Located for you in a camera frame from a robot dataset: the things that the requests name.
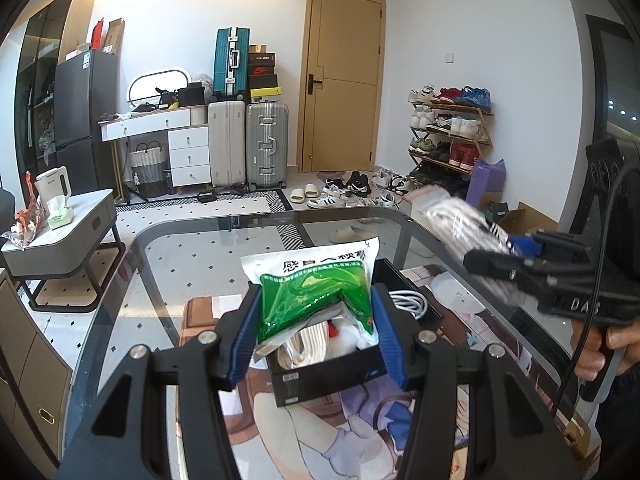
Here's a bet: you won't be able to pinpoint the green tissue pack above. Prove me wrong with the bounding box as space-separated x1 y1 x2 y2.
45 199 76 231

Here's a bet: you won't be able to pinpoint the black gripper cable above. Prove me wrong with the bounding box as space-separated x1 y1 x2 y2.
554 162 632 413

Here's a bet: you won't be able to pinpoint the clear bag of white cords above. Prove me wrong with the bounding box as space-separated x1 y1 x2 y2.
277 322 333 366

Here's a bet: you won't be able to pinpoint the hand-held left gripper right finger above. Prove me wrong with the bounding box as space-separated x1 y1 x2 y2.
370 284 583 480

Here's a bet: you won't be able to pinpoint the printed table mat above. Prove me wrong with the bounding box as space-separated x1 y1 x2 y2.
175 265 576 480

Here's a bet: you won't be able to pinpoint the black pouch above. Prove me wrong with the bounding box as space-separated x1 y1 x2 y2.
177 85 207 108

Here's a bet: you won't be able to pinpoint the white electric kettle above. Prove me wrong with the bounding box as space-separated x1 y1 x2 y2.
35 166 73 211

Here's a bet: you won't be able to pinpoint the wooden shoe rack with shoes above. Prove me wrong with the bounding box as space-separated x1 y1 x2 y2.
406 85 496 186

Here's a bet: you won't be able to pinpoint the black refrigerator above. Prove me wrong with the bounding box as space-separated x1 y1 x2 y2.
54 50 121 196

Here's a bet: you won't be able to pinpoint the woven basket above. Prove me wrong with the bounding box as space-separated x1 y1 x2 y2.
129 142 167 200

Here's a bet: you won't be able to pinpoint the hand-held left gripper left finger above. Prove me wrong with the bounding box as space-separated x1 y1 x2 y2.
57 287 263 480

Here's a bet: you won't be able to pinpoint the green medicine packet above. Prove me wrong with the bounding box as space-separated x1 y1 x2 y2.
240 240 381 361

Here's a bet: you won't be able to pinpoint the red snack bag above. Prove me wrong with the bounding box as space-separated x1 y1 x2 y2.
0 172 43 251

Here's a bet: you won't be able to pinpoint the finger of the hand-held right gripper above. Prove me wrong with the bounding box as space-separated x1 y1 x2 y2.
462 249 556 306
507 230 593 266

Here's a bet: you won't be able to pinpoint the brown cardboard box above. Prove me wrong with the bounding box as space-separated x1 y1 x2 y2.
492 201 561 236

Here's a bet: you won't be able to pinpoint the white suitcase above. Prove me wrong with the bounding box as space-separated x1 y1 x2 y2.
207 100 248 191

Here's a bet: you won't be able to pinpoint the oval mirror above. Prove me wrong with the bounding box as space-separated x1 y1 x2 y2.
125 65 193 108

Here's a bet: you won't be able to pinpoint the teal suitcase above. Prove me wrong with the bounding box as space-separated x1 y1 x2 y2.
213 27 251 101

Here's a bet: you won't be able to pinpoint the clear zip bag of laces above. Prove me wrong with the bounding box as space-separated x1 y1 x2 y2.
412 185 526 306

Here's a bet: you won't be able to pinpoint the wooden door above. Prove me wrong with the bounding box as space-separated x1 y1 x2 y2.
296 0 388 173

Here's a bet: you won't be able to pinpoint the beige cabinet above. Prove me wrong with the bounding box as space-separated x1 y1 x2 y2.
0 265 76 466

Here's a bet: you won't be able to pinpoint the group of scattered sneakers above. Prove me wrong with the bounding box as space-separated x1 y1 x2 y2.
307 167 416 211

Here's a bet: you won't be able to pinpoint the white and grey side table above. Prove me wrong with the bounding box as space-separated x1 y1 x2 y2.
0 190 127 311

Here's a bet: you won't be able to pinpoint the dark display cabinet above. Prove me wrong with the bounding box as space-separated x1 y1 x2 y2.
12 0 96 181

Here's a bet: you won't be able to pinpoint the silver suitcase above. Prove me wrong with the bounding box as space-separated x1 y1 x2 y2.
245 102 291 191

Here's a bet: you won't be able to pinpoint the flat cardboard boxes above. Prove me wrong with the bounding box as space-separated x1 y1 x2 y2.
90 17 126 56

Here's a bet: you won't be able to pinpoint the purple bag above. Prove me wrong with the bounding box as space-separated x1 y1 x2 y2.
467 157 507 208

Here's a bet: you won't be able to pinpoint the black cardboard box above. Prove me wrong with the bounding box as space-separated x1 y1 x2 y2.
267 258 445 408

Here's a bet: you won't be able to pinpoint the stack of shoe boxes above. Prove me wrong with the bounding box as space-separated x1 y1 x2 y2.
247 44 281 103

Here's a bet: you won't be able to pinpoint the red and white packet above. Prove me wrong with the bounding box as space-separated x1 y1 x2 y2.
327 317 378 351

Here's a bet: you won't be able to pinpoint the beige slipper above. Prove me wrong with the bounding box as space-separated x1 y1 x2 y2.
327 225 383 245

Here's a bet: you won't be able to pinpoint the white vanity desk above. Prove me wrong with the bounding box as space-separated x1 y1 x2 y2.
100 107 213 201

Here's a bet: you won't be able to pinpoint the person's right hand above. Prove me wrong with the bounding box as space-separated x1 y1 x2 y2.
570 317 640 386

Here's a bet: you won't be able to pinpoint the white cable bundle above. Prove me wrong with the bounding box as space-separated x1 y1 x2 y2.
387 290 428 321

